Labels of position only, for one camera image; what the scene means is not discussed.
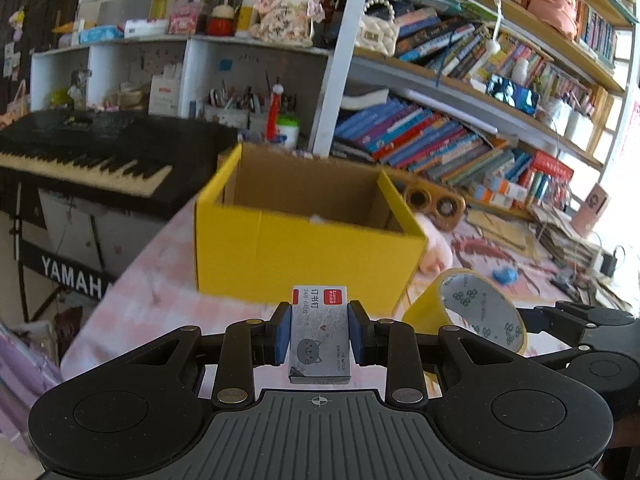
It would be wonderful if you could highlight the black power adapter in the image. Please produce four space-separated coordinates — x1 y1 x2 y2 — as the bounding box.
600 254 617 278

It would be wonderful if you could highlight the brown envelopes pile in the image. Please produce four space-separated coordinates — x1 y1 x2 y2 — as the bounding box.
466 209 539 260

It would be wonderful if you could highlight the grey staples box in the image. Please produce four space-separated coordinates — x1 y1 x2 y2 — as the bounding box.
288 285 352 385

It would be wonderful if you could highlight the blue crumpled wrapper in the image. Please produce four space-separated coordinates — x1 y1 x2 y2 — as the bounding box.
491 266 520 286

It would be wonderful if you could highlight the row of leaning books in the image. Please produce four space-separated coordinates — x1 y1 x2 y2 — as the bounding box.
330 96 532 188

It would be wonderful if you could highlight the yellow tape roll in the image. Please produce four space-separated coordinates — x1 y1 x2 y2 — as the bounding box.
402 269 527 354

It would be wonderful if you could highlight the white green-lid jar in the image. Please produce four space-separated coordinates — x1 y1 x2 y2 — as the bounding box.
276 114 300 150

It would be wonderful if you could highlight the stack of papers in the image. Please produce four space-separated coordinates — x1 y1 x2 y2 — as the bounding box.
528 205 639 318

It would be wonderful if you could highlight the pink printed desk mat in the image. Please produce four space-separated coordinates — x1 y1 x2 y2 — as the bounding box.
60 194 601 401

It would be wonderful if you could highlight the black Yamaha keyboard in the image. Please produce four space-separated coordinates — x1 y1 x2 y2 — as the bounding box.
1 110 239 219

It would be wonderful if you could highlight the white storage cubby shelf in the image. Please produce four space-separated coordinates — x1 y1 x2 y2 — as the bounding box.
29 35 333 145

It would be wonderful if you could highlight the pink cylindrical desk gadget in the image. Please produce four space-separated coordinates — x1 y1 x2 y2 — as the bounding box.
570 183 610 237

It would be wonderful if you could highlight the pink plush pig toy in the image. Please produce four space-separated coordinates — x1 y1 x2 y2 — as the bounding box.
414 212 454 274

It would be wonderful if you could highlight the floral cat ornament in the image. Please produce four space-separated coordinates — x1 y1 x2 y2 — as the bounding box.
250 0 326 48

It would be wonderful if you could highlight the brown retro radio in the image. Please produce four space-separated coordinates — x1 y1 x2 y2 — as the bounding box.
402 181 466 232

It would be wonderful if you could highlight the white quilted handbag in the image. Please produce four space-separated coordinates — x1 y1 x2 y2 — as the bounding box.
355 0 400 58

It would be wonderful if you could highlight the red white bottle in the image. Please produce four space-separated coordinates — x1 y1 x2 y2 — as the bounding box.
265 82 284 141

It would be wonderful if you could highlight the orange white medicine box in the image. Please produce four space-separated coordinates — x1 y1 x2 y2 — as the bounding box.
483 176 528 203

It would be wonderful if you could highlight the yellow cardboard box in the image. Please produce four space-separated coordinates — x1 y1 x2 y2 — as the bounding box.
194 143 426 318

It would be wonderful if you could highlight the red dictionary book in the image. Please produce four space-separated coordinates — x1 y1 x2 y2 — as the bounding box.
530 151 574 183

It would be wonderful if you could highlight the white pen holder box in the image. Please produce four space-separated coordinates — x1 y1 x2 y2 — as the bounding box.
564 110 593 142

